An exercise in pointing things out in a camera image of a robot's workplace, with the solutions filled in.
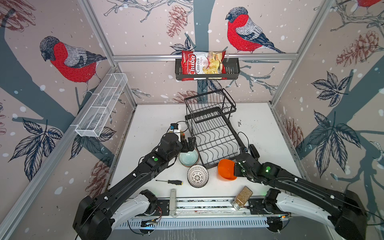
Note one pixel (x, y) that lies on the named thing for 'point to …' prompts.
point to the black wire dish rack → (214, 136)
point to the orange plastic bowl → (226, 169)
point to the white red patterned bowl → (197, 176)
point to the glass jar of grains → (242, 197)
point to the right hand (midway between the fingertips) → (231, 170)
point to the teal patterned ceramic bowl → (189, 159)
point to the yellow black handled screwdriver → (177, 182)
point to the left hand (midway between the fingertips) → (189, 138)
